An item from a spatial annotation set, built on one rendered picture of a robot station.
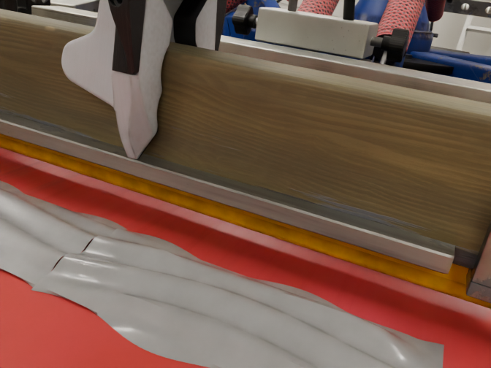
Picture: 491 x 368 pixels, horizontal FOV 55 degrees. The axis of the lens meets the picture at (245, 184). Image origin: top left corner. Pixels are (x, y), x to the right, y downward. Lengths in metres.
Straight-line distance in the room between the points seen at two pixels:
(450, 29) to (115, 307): 4.23
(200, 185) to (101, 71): 0.08
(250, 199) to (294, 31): 0.32
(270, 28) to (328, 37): 0.07
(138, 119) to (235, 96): 0.05
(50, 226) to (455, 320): 0.22
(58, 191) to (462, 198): 0.24
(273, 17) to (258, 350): 0.41
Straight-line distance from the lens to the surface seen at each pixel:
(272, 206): 0.24
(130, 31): 0.24
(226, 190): 0.25
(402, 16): 0.72
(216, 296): 0.22
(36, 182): 0.35
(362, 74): 0.47
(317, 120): 0.24
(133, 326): 0.22
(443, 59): 0.98
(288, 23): 0.54
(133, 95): 0.25
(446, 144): 0.23
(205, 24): 0.30
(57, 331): 0.22
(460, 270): 0.27
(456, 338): 0.26
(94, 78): 0.28
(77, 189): 0.34
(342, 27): 0.52
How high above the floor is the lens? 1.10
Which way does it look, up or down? 23 degrees down
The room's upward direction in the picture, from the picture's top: 8 degrees clockwise
